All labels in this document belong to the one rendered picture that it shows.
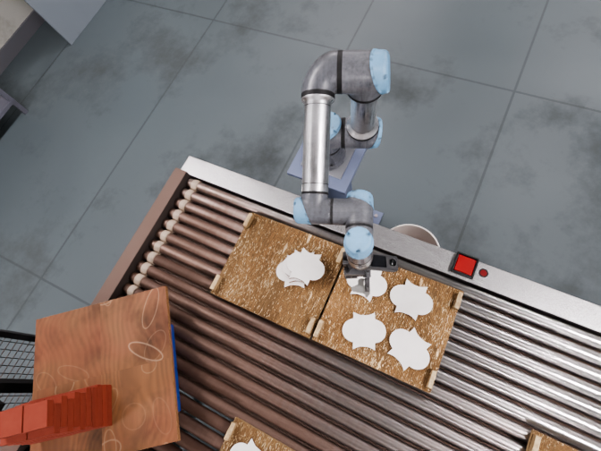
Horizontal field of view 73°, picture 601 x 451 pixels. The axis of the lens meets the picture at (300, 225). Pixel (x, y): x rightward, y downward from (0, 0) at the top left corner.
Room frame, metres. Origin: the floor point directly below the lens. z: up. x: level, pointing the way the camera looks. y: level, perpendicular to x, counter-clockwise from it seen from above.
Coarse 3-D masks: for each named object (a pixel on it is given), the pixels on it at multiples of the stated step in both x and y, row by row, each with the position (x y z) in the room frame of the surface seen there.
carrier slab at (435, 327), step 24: (336, 288) 0.35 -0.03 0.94; (432, 288) 0.22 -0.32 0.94; (336, 312) 0.27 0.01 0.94; (360, 312) 0.24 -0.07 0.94; (384, 312) 0.21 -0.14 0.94; (432, 312) 0.14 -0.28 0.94; (456, 312) 0.11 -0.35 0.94; (336, 336) 0.20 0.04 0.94; (432, 336) 0.08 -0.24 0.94; (360, 360) 0.10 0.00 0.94; (384, 360) 0.07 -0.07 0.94; (432, 360) 0.01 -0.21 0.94
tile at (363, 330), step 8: (352, 320) 0.22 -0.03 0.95; (360, 320) 0.21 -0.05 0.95; (368, 320) 0.20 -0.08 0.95; (376, 320) 0.19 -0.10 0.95; (344, 328) 0.21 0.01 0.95; (352, 328) 0.20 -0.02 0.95; (360, 328) 0.19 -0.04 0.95; (368, 328) 0.18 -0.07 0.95; (376, 328) 0.17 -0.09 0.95; (384, 328) 0.16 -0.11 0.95; (344, 336) 0.19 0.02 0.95; (352, 336) 0.18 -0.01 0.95; (360, 336) 0.17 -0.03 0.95; (368, 336) 0.16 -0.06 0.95; (376, 336) 0.15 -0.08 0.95; (384, 336) 0.14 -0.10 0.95; (360, 344) 0.15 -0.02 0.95; (368, 344) 0.13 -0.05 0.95
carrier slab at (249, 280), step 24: (240, 240) 0.68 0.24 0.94; (264, 240) 0.64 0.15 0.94; (288, 240) 0.60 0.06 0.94; (312, 240) 0.56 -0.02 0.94; (240, 264) 0.59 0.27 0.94; (264, 264) 0.55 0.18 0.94; (336, 264) 0.43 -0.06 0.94; (216, 288) 0.54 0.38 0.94; (240, 288) 0.50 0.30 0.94; (264, 288) 0.46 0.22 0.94; (288, 288) 0.42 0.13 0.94; (312, 288) 0.39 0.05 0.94; (264, 312) 0.38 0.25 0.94; (288, 312) 0.34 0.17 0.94; (312, 312) 0.31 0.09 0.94
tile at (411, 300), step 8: (408, 280) 0.27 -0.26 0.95; (400, 288) 0.26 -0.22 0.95; (408, 288) 0.25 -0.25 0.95; (416, 288) 0.24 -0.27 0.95; (424, 288) 0.23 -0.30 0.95; (392, 296) 0.24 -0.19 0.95; (400, 296) 0.23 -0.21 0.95; (408, 296) 0.22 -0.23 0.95; (416, 296) 0.21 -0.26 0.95; (424, 296) 0.20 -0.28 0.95; (400, 304) 0.21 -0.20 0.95; (408, 304) 0.20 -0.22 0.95; (416, 304) 0.19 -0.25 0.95; (424, 304) 0.18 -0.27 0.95; (432, 304) 0.17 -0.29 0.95; (400, 312) 0.19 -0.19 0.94; (408, 312) 0.17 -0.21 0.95; (416, 312) 0.16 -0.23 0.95; (424, 312) 0.15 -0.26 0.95
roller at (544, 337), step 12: (192, 192) 0.98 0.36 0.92; (204, 204) 0.91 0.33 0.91; (216, 204) 0.88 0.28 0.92; (228, 216) 0.82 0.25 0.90; (240, 216) 0.79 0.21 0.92; (468, 312) 0.10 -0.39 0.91; (480, 312) 0.08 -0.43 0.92; (492, 312) 0.07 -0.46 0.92; (504, 324) 0.02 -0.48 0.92; (516, 324) 0.01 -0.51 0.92; (528, 336) -0.04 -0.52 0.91; (540, 336) -0.06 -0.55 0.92; (552, 336) -0.07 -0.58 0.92; (564, 348) -0.11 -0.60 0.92; (576, 348) -0.13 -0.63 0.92; (588, 360) -0.17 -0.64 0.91; (600, 360) -0.18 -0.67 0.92
